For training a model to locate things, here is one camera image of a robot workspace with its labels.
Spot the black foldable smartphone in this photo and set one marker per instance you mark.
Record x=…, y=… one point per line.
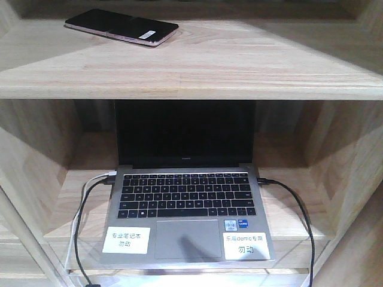
x=122, y=27

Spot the silver laptop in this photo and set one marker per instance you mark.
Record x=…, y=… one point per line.
x=185, y=190

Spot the wooden open shelf unit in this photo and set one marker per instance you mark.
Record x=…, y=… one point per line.
x=325, y=56

